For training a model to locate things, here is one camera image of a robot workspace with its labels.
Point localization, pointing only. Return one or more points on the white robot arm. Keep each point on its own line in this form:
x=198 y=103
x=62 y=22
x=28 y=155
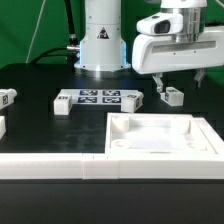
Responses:
x=103 y=50

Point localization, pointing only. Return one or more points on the white L-shaped obstacle fence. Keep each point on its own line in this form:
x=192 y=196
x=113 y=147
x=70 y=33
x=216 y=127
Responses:
x=113 y=166

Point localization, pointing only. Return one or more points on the white fiducial tag sheet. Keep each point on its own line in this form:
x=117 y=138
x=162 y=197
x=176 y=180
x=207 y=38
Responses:
x=97 y=97

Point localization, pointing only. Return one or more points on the white square tabletop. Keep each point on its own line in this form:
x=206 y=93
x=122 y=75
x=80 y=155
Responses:
x=155 y=133

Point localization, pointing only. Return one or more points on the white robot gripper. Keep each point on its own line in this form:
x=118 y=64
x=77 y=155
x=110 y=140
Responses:
x=158 y=48

